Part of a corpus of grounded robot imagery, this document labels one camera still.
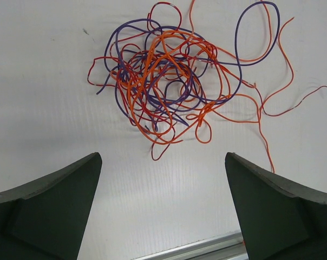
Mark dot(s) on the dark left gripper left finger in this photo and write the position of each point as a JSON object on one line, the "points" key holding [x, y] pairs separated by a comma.
{"points": [[46, 218]]}

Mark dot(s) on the aluminium extrusion rail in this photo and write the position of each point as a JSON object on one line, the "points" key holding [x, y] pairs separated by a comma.
{"points": [[221, 247]]}

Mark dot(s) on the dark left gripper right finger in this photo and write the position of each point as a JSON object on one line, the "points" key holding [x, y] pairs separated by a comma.
{"points": [[278, 218]]}

